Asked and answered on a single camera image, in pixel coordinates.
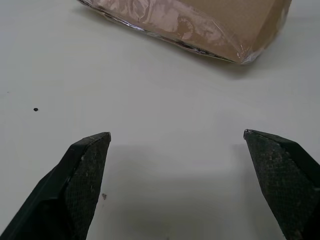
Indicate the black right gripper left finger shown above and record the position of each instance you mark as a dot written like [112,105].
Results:
[75,190]

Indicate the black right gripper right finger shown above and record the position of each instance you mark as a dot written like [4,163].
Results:
[285,185]

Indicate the plastic-wrapped cardboard box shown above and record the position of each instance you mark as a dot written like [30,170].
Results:
[220,22]

